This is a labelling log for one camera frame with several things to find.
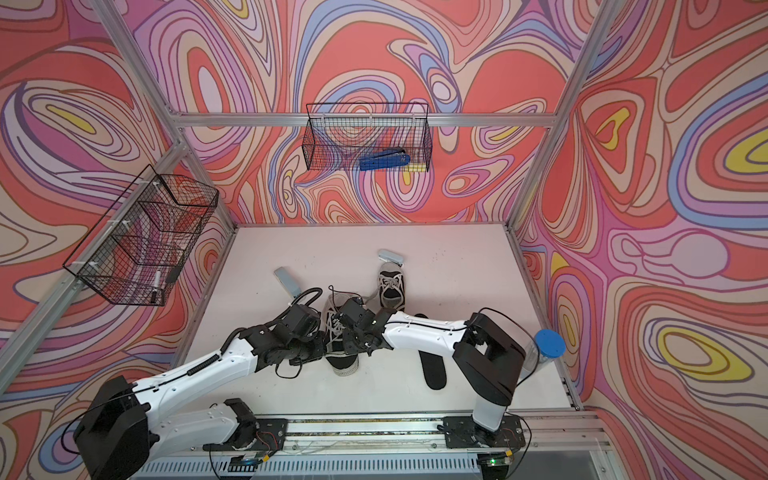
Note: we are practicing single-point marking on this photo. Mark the blue tool in basket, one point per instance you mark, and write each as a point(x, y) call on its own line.
point(385, 159)

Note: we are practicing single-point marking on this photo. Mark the black wire basket wall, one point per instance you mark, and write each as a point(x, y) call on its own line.
point(338, 134)
point(159, 219)

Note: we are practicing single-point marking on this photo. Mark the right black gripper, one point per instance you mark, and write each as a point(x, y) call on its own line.
point(350, 346)

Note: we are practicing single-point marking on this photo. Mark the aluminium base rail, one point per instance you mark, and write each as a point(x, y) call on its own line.
point(544, 430)

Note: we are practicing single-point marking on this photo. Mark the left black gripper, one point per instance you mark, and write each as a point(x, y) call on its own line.
point(319, 338)

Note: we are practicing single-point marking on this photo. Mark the black shoe insole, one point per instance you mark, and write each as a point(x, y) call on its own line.
point(434, 370)

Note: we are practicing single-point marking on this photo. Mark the black wire basket back wall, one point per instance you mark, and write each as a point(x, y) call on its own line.
point(338, 134)

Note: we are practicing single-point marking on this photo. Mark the yellow item in basket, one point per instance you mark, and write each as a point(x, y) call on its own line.
point(416, 168)

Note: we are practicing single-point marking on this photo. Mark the white marker in basket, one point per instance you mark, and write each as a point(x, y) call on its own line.
point(155, 291)

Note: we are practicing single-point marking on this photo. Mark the small grey white device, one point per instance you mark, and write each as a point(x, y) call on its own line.
point(388, 256)

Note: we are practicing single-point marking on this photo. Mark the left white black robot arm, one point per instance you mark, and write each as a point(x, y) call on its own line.
point(131, 423)

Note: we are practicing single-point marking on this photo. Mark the black wire basket left wall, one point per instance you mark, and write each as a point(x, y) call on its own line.
point(159, 219)

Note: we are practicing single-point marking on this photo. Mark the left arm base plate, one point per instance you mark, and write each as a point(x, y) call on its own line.
point(264, 435)

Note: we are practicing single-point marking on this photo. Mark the black white sneaker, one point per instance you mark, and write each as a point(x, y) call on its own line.
point(391, 286)
point(342, 364)

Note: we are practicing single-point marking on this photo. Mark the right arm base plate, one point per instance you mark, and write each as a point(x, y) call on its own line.
point(461, 432)

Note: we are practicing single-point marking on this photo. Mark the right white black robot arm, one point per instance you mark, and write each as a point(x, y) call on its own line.
point(490, 360)

